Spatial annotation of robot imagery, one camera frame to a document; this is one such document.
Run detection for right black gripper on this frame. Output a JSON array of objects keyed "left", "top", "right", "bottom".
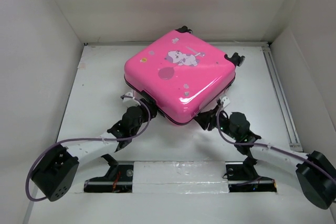
[{"left": 193, "top": 104, "right": 238, "bottom": 141}]

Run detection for pink hard-shell suitcase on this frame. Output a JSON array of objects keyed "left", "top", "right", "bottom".
[{"left": 124, "top": 26, "right": 245, "bottom": 125}]

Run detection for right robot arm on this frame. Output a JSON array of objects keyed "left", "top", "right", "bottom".
[{"left": 194, "top": 106, "right": 335, "bottom": 210}]

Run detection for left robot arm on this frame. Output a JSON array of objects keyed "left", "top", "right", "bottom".
[{"left": 25, "top": 98, "right": 157, "bottom": 202}]

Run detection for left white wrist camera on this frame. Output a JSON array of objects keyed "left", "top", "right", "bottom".
[{"left": 121, "top": 91, "right": 139, "bottom": 106}]

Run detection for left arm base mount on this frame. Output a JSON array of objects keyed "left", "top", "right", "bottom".
[{"left": 83, "top": 154, "right": 134, "bottom": 194}]

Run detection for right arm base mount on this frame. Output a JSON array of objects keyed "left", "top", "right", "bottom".
[{"left": 222, "top": 157, "right": 277, "bottom": 193}]

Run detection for aluminium rail right side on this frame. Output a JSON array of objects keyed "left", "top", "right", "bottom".
[{"left": 262, "top": 43, "right": 303, "bottom": 152}]

